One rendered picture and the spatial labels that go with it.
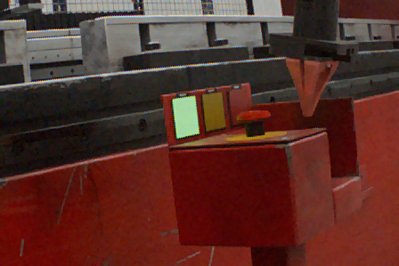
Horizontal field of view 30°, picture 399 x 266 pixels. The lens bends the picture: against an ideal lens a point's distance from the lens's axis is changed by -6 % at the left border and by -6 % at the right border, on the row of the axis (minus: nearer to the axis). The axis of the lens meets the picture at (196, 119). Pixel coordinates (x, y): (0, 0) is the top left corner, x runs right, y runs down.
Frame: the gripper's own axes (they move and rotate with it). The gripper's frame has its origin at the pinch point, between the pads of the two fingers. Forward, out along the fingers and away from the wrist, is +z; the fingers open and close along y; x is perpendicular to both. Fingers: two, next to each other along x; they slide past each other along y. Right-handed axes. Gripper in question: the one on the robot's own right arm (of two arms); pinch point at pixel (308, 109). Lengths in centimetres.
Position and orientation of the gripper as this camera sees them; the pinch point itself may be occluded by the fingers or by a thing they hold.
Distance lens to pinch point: 97.9
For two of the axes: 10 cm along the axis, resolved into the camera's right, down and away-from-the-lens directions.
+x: -5.5, 1.2, -8.3
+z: -0.8, 9.8, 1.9
